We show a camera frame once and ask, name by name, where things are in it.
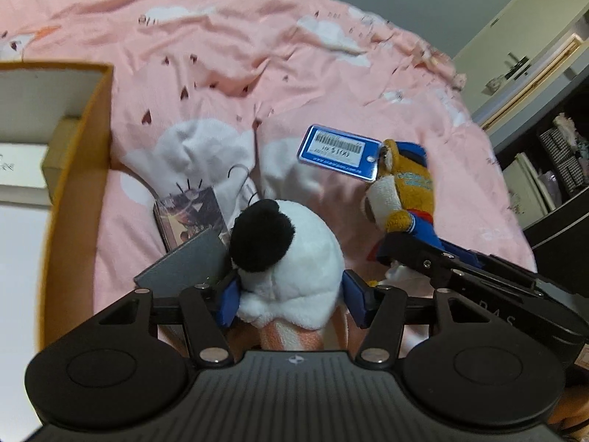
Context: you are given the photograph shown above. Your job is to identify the dark shelf unit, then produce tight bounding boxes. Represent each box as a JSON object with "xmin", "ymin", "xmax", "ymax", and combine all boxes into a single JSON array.
[{"xmin": 492, "ymin": 97, "xmax": 589, "ymax": 295}]

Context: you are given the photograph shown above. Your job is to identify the white panda plush toy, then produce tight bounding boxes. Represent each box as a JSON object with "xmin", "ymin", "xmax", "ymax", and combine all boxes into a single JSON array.
[{"xmin": 228, "ymin": 199, "xmax": 347, "ymax": 351}]

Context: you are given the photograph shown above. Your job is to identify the black white checked item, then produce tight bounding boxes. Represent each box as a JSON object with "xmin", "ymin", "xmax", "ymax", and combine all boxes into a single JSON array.
[{"xmin": 538, "ymin": 129, "xmax": 583, "ymax": 194}]

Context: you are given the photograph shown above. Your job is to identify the picture card booklet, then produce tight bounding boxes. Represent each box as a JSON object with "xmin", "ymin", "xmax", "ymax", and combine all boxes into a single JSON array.
[{"xmin": 153, "ymin": 186, "xmax": 231, "ymax": 252}]

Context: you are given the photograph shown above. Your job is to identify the orange cardboard box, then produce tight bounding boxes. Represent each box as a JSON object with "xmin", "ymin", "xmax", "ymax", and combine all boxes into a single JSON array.
[{"xmin": 0, "ymin": 61, "xmax": 115, "ymax": 429}]

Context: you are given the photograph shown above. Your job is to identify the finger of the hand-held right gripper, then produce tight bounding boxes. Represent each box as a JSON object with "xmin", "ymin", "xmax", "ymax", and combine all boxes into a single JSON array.
[
  {"xmin": 439, "ymin": 241, "xmax": 489, "ymax": 268},
  {"xmin": 376, "ymin": 233, "xmax": 463, "ymax": 289}
]

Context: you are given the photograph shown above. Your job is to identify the dark grey box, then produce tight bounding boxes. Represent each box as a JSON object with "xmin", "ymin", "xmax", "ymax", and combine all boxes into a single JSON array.
[{"xmin": 133, "ymin": 228, "xmax": 232, "ymax": 338}]

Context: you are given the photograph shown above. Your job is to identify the cream door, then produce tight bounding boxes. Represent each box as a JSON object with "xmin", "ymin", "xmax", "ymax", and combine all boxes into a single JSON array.
[{"xmin": 453, "ymin": 0, "xmax": 589, "ymax": 125}]

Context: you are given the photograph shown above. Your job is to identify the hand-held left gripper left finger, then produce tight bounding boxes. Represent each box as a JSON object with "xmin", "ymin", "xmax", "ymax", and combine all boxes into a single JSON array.
[{"xmin": 94, "ymin": 273, "xmax": 242, "ymax": 366}]

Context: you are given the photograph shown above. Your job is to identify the white glasses case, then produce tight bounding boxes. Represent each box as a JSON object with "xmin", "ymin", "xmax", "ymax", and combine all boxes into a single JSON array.
[{"xmin": 0, "ymin": 142, "xmax": 50, "ymax": 206}]

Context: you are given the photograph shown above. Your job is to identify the blue barcode tag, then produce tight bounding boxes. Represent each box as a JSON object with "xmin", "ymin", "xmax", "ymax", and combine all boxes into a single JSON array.
[{"xmin": 298, "ymin": 124, "xmax": 382, "ymax": 180}]

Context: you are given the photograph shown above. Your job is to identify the white storage box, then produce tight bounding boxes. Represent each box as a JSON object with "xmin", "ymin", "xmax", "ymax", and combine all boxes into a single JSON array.
[{"xmin": 501, "ymin": 152, "xmax": 562, "ymax": 228}]

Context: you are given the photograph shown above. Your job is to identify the pink cloud-print blanket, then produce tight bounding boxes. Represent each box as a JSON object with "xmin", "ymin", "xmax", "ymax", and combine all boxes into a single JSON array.
[{"xmin": 0, "ymin": 0, "xmax": 539, "ymax": 355}]

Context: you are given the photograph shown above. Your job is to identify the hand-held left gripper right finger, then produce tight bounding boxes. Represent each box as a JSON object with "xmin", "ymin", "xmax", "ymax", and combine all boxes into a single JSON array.
[{"xmin": 342, "ymin": 270, "xmax": 489, "ymax": 366}]

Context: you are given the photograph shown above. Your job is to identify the black door handle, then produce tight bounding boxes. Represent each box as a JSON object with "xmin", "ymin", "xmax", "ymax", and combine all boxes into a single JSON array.
[{"xmin": 504, "ymin": 55, "xmax": 531, "ymax": 79}]

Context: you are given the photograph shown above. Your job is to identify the orange blue plush toy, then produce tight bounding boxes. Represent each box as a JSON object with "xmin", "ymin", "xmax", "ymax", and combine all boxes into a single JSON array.
[{"xmin": 361, "ymin": 138, "xmax": 442, "ymax": 286}]

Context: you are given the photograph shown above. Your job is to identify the small brown cardboard box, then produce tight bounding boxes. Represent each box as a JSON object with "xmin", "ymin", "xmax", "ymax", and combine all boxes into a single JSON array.
[{"xmin": 40, "ymin": 116, "xmax": 84, "ymax": 189}]

